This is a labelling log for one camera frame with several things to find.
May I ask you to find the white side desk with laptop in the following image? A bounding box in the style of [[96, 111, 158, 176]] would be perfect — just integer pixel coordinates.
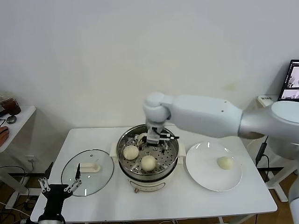
[[256, 94, 290, 203]]

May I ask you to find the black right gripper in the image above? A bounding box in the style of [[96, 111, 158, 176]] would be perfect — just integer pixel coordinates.
[[139, 135, 170, 154]]

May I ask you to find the white round plate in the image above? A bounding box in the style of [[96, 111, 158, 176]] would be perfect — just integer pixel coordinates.
[[185, 142, 243, 192]]

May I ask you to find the black floor cable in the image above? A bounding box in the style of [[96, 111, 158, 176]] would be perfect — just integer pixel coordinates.
[[0, 165, 32, 210]]

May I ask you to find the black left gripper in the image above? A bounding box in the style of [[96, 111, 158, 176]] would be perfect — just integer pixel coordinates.
[[38, 162, 83, 216]]

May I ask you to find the black cable with adapter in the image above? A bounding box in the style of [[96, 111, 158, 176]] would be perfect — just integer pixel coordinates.
[[256, 135, 285, 184]]

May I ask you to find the white side desk with cup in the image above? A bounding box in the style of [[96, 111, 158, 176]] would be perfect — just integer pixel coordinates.
[[0, 106, 37, 210]]

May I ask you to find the perforated steel steamer basket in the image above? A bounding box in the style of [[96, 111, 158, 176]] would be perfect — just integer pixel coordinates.
[[116, 123, 180, 175]]

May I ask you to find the white steamed baozi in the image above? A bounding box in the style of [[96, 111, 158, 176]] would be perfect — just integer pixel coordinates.
[[217, 156, 235, 170], [123, 145, 139, 161], [141, 155, 157, 172], [136, 132, 148, 149]]

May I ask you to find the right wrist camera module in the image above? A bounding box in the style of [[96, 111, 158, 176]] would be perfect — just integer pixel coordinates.
[[146, 127, 178, 145]]

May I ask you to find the person's hand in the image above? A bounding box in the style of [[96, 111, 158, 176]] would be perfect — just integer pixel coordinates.
[[0, 126, 10, 148]]

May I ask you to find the dark open laptop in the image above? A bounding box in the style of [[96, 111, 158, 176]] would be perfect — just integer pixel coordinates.
[[278, 59, 299, 102]]

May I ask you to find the glass lid with cream handle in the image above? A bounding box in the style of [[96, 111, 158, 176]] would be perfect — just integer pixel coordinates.
[[61, 149, 115, 196]]

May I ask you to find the cream electric cooker pot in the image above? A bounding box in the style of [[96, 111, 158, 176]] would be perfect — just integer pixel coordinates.
[[109, 142, 187, 194]]

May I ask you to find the plastic iced coffee cup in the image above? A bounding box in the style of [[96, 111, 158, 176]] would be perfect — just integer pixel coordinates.
[[0, 91, 21, 115]]

